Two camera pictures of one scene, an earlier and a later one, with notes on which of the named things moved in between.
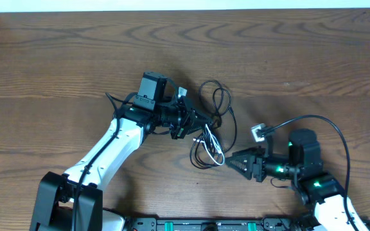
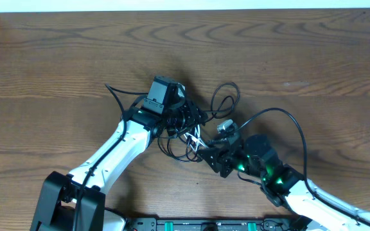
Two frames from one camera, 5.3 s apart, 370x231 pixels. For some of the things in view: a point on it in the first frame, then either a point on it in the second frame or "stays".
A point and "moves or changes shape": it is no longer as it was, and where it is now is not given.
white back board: (70, 6) stays
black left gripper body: (182, 117) stays
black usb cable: (209, 147) -> (185, 156)
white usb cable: (212, 147) moves or changes shape
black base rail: (271, 223) stays
